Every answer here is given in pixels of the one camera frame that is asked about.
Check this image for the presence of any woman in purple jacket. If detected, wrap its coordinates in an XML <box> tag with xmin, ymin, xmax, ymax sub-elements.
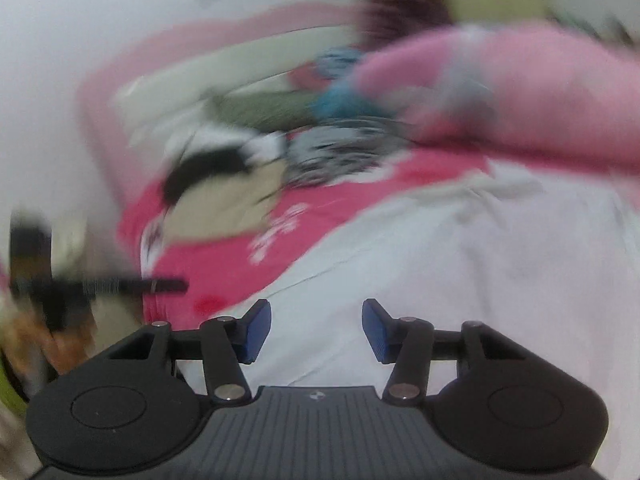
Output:
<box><xmin>358</xmin><ymin>0</ymin><xmax>454</xmax><ymax>51</ymax></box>

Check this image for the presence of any olive green garment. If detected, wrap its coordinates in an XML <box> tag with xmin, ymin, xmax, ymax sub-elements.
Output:
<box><xmin>204</xmin><ymin>90</ymin><xmax>320</xmax><ymax>133</ymax></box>

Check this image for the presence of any beige black garment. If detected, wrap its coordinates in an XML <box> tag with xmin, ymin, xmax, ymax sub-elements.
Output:
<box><xmin>162</xmin><ymin>125</ymin><xmax>286</xmax><ymax>244</ymax></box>

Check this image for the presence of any pink floral bed blanket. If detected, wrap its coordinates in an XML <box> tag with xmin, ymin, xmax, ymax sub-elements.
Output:
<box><xmin>118</xmin><ymin>148</ymin><xmax>489</xmax><ymax>330</ymax></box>

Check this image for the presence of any white cloth garment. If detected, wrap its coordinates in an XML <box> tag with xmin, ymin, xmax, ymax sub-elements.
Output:
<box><xmin>245</xmin><ymin>164</ymin><xmax>639</xmax><ymax>479</ymax></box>

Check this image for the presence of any grey striped clothes pile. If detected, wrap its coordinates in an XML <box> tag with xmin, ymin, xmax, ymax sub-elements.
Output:
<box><xmin>285</xmin><ymin>116</ymin><xmax>410</xmax><ymax>188</ymax></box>

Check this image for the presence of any blue striped garment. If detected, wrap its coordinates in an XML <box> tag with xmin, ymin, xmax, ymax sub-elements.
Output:
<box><xmin>311</xmin><ymin>47</ymin><xmax>393</xmax><ymax>122</ymax></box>

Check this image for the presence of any pink grey rolled duvet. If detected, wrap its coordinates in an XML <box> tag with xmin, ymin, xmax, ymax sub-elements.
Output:
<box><xmin>348</xmin><ymin>22</ymin><xmax>639</xmax><ymax>168</ymax></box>

